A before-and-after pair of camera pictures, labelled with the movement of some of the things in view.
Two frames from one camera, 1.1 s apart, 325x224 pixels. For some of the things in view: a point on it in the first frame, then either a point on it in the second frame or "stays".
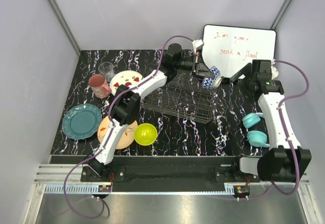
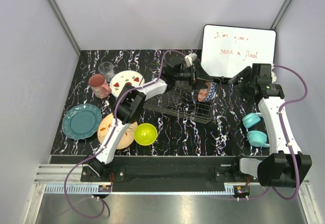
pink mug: (99, 86) stays
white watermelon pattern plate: (129, 77) stays
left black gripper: (200, 69) to (198, 76)
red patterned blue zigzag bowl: (209, 83) to (207, 94)
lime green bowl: (145, 134) stays
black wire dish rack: (187, 98) stays
